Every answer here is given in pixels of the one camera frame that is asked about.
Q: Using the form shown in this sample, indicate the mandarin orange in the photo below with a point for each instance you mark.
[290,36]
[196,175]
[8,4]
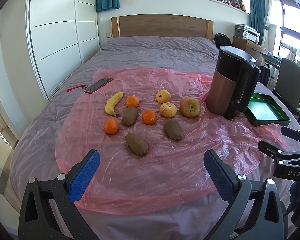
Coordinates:
[149,117]
[111,126]
[132,101]

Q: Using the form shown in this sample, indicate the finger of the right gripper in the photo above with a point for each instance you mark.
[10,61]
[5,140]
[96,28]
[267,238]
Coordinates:
[271,150]
[291,133]

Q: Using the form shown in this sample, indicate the green metal tray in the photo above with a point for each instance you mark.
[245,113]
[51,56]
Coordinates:
[263,110]

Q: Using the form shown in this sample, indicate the yellow apple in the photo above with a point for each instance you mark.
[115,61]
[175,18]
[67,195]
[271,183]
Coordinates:
[163,96]

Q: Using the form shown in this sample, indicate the wooden headboard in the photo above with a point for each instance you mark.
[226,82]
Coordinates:
[162,25]

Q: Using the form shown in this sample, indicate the grey office chair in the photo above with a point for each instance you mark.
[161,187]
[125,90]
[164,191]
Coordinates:
[287,88]

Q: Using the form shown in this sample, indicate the black backpack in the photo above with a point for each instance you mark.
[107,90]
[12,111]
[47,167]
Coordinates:
[221,40]

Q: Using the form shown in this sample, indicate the wooden drawer cabinet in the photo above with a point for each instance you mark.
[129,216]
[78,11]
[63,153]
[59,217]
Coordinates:
[250,47]

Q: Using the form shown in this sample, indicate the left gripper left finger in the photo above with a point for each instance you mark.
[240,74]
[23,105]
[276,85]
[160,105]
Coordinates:
[37,220]

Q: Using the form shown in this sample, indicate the pink plastic sheet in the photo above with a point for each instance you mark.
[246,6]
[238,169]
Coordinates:
[172,172]

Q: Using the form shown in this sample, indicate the white wardrobe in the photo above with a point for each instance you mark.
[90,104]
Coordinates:
[61,36]

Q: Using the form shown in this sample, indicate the kiwi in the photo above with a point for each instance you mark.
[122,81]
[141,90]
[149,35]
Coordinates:
[173,130]
[129,117]
[137,145]

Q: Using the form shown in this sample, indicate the red green apple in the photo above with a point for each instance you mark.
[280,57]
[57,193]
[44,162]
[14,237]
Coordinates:
[190,107]

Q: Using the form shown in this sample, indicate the glass desk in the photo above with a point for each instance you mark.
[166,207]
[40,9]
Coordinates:
[274,67]

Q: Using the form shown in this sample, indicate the striped pepino melon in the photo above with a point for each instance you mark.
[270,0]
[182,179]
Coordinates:
[168,110]

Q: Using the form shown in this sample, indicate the yellow banana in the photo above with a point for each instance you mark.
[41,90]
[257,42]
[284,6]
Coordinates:
[112,102]

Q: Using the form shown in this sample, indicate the smartphone red case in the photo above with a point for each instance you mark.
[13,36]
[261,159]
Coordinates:
[97,85]

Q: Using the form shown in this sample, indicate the purple bed cover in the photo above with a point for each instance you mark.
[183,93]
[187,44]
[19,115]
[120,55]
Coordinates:
[34,154]

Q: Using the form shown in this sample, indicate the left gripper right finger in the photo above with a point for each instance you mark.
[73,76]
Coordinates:
[254,208]

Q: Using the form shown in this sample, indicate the black copper electric kettle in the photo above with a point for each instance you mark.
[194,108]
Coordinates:
[234,81]

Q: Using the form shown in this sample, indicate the navy tote bag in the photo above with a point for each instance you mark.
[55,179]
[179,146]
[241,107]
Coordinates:
[265,74]

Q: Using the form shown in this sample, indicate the grey printer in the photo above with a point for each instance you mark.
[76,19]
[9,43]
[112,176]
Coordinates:
[247,32]

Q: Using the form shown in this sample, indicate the teal curtain right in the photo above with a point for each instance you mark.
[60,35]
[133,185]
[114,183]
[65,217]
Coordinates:
[259,19]

